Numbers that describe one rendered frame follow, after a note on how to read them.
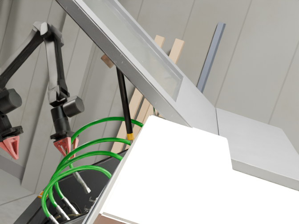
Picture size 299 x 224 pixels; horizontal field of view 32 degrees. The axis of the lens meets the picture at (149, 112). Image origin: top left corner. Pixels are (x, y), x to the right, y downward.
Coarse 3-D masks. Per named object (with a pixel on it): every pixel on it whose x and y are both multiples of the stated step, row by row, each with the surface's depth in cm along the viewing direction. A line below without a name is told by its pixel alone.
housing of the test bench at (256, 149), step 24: (240, 120) 197; (240, 144) 159; (264, 144) 170; (288, 144) 181; (240, 168) 141; (264, 168) 141; (288, 168) 149; (240, 192) 124; (264, 192) 130; (288, 192) 136; (264, 216) 114; (288, 216) 118
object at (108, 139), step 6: (102, 138) 171; (108, 138) 171; (114, 138) 171; (120, 138) 171; (84, 144) 172; (90, 144) 172; (72, 150) 173; (78, 150) 173; (66, 156) 174; (60, 162) 174; (60, 192) 176; (66, 198) 177; (66, 204) 177; (72, 210) 177
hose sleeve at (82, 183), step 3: (75, 174) 189; (78, 174) 190; (75, 177) 190; (78, 177) 189; (78, 180) 189; (81, 180) 189; (81, 183) 189; (84, 183) 189; (81, 186) 190; (84, 186) 189; (84, 189) 189
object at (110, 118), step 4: (96, 120) 184; (100, 120) 184; (104, 120) 183; (108, 120) 183; (112, 120) 183; (120, 120) 182; (124, 120) 181; (132, 120) 180; (136, 120) 180; (88, 124) 185; (92, 124) 185; (136, 124) 180; (140, 124) 180; (80, 128) 187; (84, 128) 186; (76, 132) 187; (80, 132) 187; (72, 136) 188; (76, 136) 188; (72, 140) 188; (72, 164) 190
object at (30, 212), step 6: (36, 198) 207; (48, 198) 211; (30, 204) 200; (36, 204) 202; (48, 204) 218; (30, 210) 196; (36, 210) 197; (42, 210) 208; (24, 216) 190; (30, 216) 191; (36, 216) 201; (42, 216) 213; (18, 222) 184; (24, 222) 186; (30, 222) 192; (36, 222) 204
